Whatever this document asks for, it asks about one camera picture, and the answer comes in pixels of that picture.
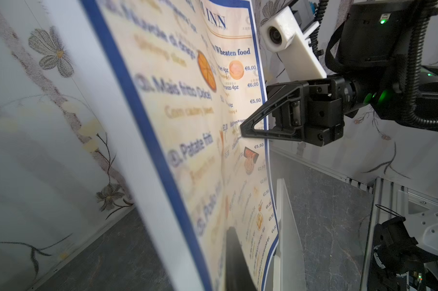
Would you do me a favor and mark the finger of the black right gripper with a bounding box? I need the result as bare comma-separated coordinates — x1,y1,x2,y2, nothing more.
240,81,309,141

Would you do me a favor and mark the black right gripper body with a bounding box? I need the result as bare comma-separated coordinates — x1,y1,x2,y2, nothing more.
305,74,364,147

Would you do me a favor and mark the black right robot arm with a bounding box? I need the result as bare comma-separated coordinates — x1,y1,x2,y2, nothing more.
240,1,438,291

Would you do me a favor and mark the aluminium mounting rail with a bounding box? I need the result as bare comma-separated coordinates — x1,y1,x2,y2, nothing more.
360,178,438,291

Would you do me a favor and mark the white acrylic menu rack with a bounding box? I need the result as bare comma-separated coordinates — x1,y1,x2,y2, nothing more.
272,179,307,291

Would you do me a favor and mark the dim sum laminated menu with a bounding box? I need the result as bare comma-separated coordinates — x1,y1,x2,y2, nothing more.
47,1,279,291

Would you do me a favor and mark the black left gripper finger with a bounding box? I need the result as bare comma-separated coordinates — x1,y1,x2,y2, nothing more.
226,227,257,291

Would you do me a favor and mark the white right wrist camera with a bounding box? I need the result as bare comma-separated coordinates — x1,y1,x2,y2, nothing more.
260,7,327,81

